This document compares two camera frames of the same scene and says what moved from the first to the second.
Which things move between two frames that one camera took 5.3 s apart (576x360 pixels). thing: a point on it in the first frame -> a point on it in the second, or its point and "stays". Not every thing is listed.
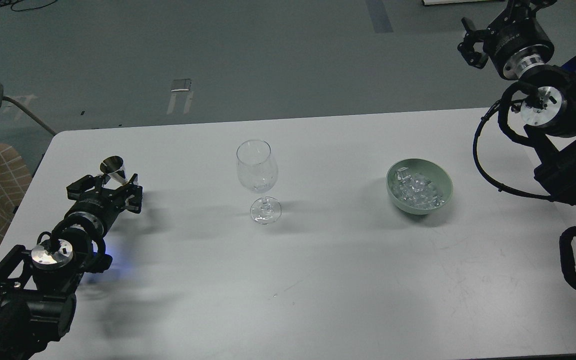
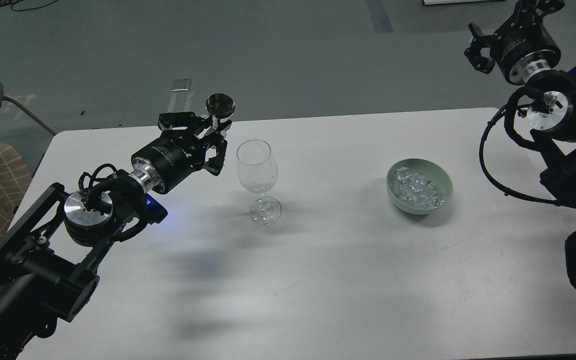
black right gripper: [513, 44] stays
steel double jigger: [113, 166] -> [220, 106]
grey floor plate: [181, 85] stays
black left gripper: [104, 205] -> [161, 163]
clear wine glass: [257, 171] stays
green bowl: [419, 186] stays
